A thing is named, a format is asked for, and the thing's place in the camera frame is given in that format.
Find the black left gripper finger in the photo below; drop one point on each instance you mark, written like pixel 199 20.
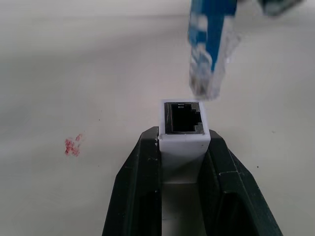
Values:
pixel 134 186
pixel 236 191
pixel 278 6

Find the white network coupler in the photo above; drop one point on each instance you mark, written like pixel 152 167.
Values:
pixel 183 147

